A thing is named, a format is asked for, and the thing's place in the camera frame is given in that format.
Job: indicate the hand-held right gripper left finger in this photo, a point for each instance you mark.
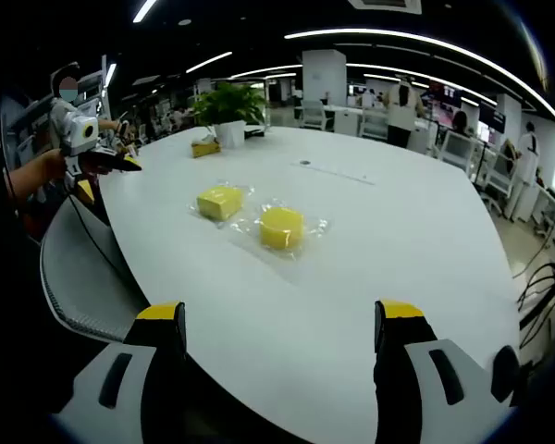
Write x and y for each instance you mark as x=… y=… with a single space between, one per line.
x=102 y=398

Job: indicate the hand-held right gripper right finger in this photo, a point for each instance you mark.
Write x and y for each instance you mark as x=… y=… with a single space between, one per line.
x=425 y=398

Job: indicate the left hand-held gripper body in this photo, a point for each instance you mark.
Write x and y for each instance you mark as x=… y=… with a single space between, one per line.
x=76 y=134

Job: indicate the square yellow silicone block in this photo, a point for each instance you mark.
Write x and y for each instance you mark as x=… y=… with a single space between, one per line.
x=219 y=200

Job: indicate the round yellow silicone block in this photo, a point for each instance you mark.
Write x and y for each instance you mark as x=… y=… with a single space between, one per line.
x=282 y=226

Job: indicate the grey mesh chair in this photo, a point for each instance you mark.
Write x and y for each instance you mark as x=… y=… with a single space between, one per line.
x=74 y=277

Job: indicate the yellow tissue box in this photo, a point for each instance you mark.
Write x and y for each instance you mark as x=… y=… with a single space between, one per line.
x=205 y=149

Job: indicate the potted green plant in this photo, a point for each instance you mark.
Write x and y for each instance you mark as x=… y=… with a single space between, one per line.
x=229 y=111

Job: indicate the clear plastic bag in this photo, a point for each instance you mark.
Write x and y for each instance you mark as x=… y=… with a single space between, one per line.
x=247 y=205

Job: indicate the black flat device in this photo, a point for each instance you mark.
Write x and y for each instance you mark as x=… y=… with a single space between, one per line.
x=255 y=131

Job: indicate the round yellow sponge in wrap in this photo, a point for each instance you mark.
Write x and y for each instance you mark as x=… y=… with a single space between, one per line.
x=316 y=226

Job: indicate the white office chair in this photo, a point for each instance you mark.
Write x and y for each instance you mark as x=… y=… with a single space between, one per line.
x=313 y=114
x=455 y=150

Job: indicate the black monitor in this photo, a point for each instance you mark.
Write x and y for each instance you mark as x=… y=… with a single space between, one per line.
x=492 y=118

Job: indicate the ceiling strip light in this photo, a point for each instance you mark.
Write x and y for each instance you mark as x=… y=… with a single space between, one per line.
x=421 y=41

